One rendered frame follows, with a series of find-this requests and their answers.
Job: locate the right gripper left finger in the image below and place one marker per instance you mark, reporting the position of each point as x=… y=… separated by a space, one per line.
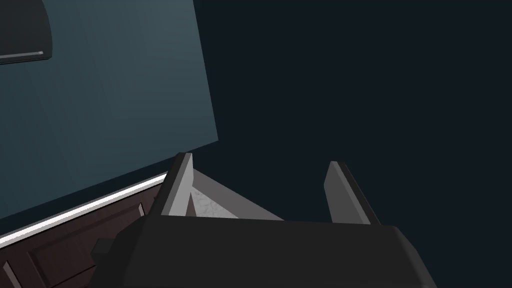
x=176 y=192

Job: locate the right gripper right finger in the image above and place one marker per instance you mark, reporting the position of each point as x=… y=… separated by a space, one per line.
x=347 y=198

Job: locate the dark brown cupboard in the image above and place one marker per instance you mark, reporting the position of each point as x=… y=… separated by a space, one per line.
x=68 y=244

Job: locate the black wall appliance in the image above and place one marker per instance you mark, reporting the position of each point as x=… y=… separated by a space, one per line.
x=22 y=30

